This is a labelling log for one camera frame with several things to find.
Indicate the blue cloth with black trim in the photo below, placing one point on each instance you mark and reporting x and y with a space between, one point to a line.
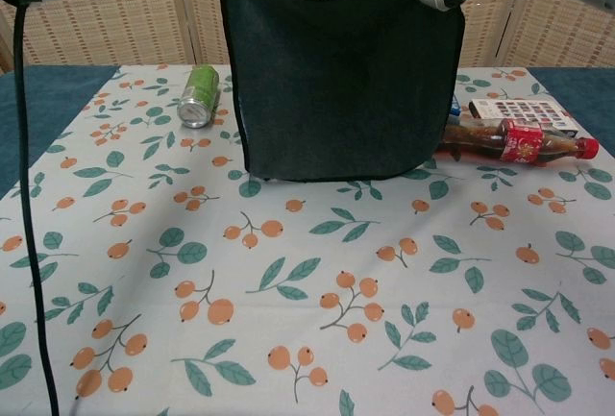
346 89

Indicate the cola bottle with red label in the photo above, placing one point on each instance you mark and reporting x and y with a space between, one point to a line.
523 142

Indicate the floral fruit print tablecloth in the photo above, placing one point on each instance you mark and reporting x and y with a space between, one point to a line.
288 267

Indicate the blue and red cookie box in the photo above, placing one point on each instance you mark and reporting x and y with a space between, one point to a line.
455 107

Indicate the woven folding screen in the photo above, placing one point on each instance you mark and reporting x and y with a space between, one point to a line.
120 27

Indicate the green soda can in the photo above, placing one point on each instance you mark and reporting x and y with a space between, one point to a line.
199 94

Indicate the teal table cover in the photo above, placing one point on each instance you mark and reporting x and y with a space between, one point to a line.
38 99

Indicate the flat box with printed grid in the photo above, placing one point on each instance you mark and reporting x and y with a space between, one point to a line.
528 111

